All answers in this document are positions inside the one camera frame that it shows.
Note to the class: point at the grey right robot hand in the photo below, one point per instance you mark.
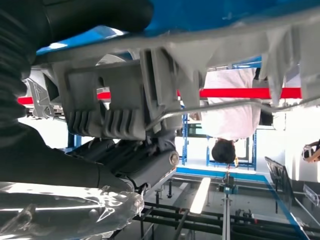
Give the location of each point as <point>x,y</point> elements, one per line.
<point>50,165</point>

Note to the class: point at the person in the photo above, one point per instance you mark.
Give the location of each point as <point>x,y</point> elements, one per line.
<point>229,116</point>

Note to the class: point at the red barrier belt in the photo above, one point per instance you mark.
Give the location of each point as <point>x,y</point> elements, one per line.
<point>237,93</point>

